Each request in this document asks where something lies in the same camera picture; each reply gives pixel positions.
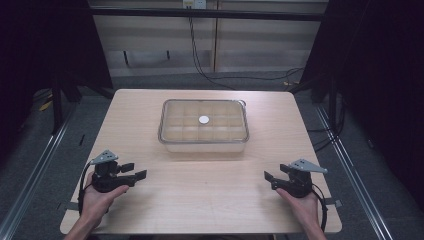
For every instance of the grey tape strip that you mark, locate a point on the grey tape strip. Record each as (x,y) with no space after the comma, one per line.
(71,206)
(333,202)

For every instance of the white round lid disc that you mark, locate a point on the white round lid disc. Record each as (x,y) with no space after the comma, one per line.
(204,119)

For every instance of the white wall socket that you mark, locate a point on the white wall socket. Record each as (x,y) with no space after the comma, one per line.
(194,4)

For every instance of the yellow floor tape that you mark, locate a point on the yellow floor tape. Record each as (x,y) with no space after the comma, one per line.
(45,106)

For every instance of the black horizontal bar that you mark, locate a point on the black horizontal bar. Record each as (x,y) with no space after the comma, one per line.
(200,14)

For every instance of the black metal stand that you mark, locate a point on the black metal stand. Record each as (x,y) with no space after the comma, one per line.
(331,100)
(57,106)

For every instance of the clear plastic divided container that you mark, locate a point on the clear plastic divided container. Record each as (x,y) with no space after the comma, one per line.
(205,147)

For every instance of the person's right hand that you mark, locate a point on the person's right hand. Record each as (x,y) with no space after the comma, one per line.
(305,210)

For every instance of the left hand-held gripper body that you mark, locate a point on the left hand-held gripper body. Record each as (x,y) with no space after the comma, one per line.
(105,180)

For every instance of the clear plastic container lid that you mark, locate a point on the clear plastic container lid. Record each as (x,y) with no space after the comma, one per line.
(186,115)

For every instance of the metal floor rail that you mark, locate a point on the metal floor rail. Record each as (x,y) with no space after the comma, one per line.
(353,173)
(36,173)

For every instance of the person's left hand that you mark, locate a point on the person's left hand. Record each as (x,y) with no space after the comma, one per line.
(95,205)

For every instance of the dark curtain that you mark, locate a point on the dark curtain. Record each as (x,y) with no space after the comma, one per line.
(383,83)
(40,60)

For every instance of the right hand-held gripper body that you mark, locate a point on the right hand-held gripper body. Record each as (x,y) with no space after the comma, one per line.
(298,185)

